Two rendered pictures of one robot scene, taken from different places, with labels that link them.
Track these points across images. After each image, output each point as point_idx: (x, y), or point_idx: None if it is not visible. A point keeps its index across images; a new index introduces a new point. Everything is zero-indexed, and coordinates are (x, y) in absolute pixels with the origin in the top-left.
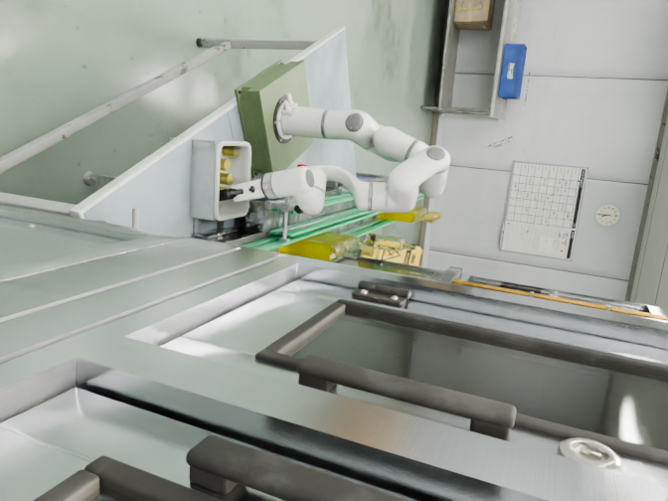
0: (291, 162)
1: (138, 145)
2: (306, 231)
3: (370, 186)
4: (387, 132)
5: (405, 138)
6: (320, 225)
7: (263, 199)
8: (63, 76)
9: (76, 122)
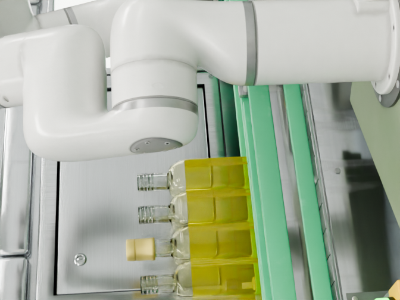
0: (371, 152)
1: None
2: (249, 159)
3: (67, 7)
4: (61, 25)
5: (13, 34)
6: (258, 226)
7: (333, 83)
8: None
9: None
